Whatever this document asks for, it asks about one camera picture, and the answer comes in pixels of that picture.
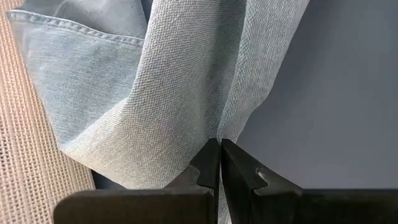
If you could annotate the light blue denim jeans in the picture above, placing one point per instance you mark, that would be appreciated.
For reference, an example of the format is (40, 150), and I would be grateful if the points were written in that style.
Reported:
(155, 93)

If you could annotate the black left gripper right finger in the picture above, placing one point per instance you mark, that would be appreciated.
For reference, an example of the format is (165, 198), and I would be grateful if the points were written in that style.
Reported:
(280, 207)

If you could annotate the white perforated laundry bin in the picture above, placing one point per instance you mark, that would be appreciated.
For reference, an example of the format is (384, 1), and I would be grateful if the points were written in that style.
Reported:
(21, 149)

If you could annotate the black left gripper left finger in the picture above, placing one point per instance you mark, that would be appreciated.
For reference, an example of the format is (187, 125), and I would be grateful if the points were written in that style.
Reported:
(140, 207)

